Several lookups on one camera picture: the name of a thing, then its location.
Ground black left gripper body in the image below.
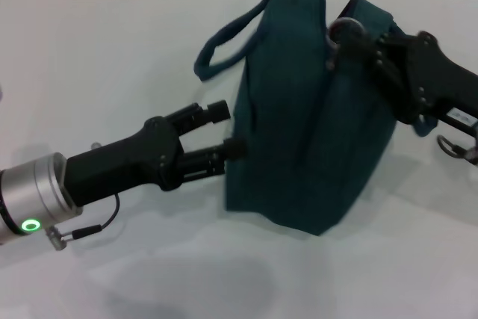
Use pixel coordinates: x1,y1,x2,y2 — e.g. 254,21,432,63
64,117,184,208

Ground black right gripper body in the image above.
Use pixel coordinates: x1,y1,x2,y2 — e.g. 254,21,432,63
389,30,478,137

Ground metal zipper pull ring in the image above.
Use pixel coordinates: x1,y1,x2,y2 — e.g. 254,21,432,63
327,17,366,46

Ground dark teal insulated lunch bag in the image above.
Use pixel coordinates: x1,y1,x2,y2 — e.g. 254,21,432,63
193,0,438,237

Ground right gripper grey cable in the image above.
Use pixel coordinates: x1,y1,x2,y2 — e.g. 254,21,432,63
436,134,478,166

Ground gripper grey cable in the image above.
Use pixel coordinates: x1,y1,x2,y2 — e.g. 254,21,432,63
46,193,120,251
436,134,478,166

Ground left gripper grey cable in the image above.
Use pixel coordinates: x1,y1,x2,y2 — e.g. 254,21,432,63
46,193,120,251

